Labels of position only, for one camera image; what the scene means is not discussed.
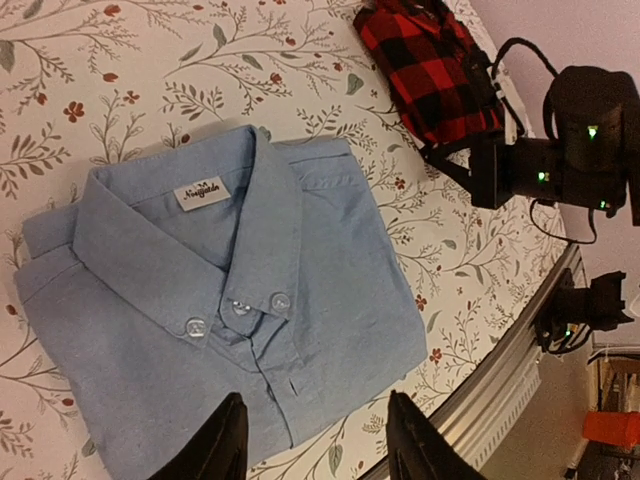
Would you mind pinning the red black plaid shirt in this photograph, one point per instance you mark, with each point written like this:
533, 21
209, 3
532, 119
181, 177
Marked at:
436, 72

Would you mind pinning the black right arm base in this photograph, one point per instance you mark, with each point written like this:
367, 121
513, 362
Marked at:
571, 314

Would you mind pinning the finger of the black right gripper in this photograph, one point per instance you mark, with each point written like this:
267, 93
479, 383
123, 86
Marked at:
438, 156

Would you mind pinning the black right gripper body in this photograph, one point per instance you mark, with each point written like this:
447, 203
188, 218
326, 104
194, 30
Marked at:
488, 172

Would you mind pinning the light blue long sleeve shirt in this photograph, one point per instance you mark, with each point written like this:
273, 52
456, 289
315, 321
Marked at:
230, 265

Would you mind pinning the floral patterned table cloth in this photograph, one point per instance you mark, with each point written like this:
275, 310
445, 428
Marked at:
87, 83

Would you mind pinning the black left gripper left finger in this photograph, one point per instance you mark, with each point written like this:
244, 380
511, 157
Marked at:
218, 450

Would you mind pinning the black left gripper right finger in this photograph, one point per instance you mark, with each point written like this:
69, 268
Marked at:
416, 449

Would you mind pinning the aluminium front rail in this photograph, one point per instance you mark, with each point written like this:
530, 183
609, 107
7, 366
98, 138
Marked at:
483, 409

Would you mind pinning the orange plastic block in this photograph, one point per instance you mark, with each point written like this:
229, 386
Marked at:
612, 428

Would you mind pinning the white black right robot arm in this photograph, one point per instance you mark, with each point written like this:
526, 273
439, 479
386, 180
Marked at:
537, 169

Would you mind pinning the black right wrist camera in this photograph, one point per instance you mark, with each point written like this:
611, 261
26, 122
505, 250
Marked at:
597, 119

